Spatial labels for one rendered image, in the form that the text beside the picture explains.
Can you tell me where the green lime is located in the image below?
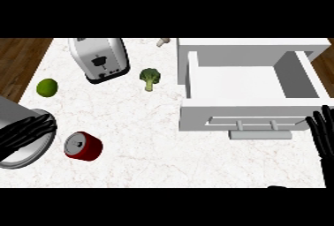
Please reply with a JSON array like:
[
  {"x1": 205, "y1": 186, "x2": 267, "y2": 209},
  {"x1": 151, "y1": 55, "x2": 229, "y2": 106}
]
[{"x1": 35, "y1": 78, "x2": 60, "y2": 98}]

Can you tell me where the red soda can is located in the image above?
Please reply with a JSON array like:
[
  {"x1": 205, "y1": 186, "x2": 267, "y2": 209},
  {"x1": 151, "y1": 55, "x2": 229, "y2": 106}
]
[{"x1": 62, "y1": 131, "x2": 105, "y2": 162}]

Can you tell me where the white open drawer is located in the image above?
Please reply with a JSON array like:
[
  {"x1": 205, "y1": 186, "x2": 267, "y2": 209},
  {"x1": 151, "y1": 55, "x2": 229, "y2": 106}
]
[{"x1": 183, "y1": 50, "x2": 331, "y2": 107}]

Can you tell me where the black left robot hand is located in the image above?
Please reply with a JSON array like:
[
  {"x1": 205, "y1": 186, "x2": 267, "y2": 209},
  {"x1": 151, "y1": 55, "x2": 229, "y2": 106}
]
[{"x1": 0, "y1": 113, "x2": 59, "y2": 162}]

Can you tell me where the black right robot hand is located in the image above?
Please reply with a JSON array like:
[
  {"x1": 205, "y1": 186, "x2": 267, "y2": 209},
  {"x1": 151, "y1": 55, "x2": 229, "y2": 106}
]
[{"x1": 304, "y1": 104, "x2": 334, "y2": 189}]

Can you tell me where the silver toaster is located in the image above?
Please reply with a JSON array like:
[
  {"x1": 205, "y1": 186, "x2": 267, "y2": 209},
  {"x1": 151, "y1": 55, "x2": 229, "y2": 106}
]
[{"x1": 66, "y1": 38, "x2": 131, "y2": 85}]

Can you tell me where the green broccoli floret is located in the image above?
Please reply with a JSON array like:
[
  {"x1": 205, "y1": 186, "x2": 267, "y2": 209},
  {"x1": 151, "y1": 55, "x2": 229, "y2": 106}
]
[{"x1": 139, "y1": 67, "x2": 161, "y2": 93}]

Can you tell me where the white cabinet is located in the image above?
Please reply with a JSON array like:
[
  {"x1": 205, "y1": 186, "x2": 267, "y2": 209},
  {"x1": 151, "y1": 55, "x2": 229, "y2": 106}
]
[{"x1": 176, "y1": 38, "x2": 332, "y2": 87}]

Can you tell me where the white drawer front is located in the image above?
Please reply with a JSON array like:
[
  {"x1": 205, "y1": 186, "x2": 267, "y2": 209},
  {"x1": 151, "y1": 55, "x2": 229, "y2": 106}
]
[{"x1": 179, "y1": 98, "x2": 334, "y2": 132}]

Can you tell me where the white drawer handle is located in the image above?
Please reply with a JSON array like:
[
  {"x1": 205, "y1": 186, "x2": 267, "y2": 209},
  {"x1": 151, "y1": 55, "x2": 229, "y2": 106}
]
[{"x1": 204, "y1": 116, "x2": 307, "y2": 131}]

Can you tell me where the pale mushroom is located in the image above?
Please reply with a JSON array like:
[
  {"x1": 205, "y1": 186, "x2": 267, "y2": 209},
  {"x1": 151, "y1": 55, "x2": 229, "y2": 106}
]
[{"x1": 155, "y1": 37, "x2": 173, "y2": 48}]

